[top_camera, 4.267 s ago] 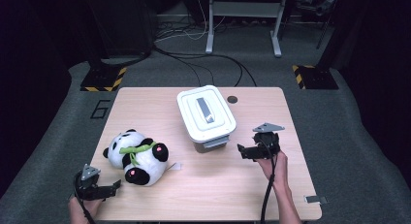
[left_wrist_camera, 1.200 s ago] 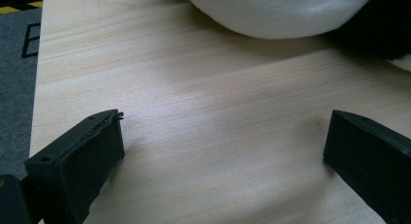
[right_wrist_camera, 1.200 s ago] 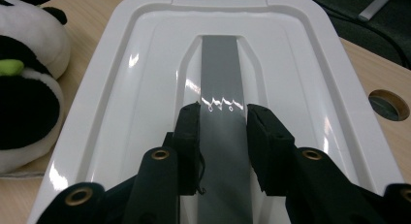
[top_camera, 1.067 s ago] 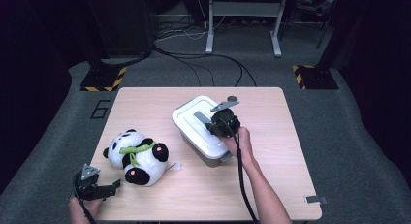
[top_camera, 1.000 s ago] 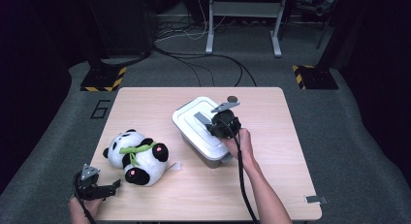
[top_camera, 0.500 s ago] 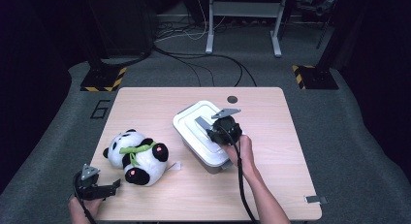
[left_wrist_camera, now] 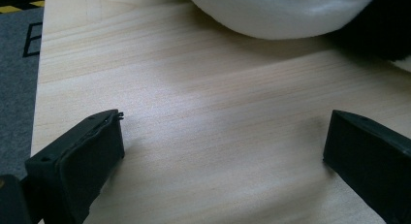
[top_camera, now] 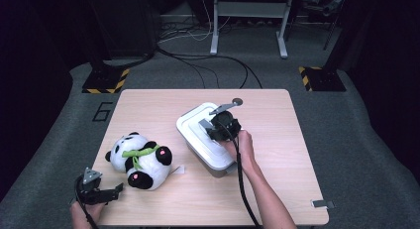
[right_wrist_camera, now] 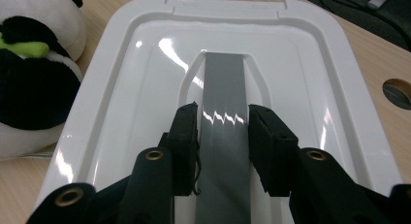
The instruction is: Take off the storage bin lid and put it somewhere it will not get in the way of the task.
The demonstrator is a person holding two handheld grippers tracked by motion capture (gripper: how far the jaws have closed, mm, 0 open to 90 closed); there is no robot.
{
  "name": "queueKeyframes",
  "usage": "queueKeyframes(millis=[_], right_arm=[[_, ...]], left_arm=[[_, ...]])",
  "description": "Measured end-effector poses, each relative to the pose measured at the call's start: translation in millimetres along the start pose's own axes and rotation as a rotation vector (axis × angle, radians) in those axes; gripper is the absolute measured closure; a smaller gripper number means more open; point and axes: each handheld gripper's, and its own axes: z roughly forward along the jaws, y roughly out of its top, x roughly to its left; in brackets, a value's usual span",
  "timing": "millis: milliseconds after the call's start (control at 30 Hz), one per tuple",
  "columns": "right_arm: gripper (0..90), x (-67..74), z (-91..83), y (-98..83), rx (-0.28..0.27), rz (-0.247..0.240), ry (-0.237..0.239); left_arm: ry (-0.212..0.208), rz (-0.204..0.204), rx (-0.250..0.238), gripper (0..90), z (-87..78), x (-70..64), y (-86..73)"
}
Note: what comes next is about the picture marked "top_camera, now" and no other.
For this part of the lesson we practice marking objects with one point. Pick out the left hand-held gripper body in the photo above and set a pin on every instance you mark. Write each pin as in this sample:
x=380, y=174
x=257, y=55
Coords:
x=90, y=192

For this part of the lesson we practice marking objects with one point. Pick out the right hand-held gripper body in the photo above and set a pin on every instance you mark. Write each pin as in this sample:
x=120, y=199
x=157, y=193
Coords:
x=226, y=125

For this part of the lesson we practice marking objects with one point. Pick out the white storage box lid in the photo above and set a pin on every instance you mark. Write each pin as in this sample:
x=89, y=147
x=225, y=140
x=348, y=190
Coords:
x=198, y=139

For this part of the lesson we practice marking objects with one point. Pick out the clear grey storage box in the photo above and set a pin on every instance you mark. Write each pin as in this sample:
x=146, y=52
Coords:
x=205, y=162

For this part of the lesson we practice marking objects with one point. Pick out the panda plush toy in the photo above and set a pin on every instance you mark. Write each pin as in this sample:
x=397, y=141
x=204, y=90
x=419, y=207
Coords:
x=145, y=166

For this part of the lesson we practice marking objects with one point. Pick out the person's left hand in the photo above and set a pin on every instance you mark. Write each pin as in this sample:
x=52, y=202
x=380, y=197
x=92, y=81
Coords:
x=84, y=217

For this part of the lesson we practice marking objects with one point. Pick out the person's right hand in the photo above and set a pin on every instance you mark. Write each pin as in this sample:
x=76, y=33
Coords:
x=244, y=149

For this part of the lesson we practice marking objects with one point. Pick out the dark round table grommet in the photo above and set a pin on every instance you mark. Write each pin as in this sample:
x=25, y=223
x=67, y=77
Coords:
x=238, y=100

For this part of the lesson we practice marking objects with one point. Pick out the black tape floor number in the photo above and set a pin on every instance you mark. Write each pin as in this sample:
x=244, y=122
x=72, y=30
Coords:
x=103, y=111

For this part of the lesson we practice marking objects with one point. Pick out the black cabinet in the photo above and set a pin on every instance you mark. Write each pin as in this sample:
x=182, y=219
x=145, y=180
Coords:
x=128, y=24

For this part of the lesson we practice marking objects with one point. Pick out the dark equipment pile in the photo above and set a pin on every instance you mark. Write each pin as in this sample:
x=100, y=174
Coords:
x=325, y=2

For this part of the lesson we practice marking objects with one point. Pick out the black yellow striped base plate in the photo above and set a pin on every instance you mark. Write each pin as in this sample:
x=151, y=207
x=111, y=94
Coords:
x=325, y=79
x=104, y=81

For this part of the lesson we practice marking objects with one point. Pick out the white metal stand frame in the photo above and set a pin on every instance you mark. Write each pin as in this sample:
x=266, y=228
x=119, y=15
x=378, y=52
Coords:
x=251, y=9

